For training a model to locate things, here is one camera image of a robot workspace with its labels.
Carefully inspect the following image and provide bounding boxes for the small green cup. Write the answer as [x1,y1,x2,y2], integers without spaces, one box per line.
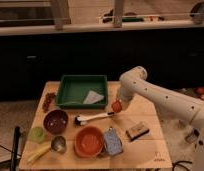
[29,127,45,143]

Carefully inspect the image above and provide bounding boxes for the orange bowl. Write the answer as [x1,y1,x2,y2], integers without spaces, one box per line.
[74,126,104,158]

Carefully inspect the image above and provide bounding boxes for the metal cup yellow handle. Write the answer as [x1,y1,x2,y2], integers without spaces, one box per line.
[27,136,67,164]

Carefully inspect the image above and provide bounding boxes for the dark red bowl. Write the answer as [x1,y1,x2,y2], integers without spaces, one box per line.
[43,109,68,134]

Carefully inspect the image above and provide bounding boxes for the black pole at left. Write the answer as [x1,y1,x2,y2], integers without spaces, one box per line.
[10,126,21,171]

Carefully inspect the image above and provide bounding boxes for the grey cloth in tray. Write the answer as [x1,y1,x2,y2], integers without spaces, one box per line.
[83,90,104,104]

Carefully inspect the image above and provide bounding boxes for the green plastic tray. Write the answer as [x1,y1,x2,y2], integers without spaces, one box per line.
[55,75,108,109]

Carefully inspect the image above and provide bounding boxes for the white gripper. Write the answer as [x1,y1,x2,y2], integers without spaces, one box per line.
[116,87,133,110]

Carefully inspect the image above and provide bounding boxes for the bunch of red grapes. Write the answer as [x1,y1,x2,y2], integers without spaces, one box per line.
[42,92,56,113]

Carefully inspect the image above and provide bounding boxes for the red apple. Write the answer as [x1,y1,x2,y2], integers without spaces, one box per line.
[111,101,122,113]

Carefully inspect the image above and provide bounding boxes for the blue grey sponge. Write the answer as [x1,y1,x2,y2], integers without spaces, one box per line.
[104,128,123,156]

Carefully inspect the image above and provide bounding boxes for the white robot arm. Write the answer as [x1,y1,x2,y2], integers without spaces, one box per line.
[117,66,204,171]

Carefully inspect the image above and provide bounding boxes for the white handled brush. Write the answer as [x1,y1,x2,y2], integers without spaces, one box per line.
[74,112,114,126]

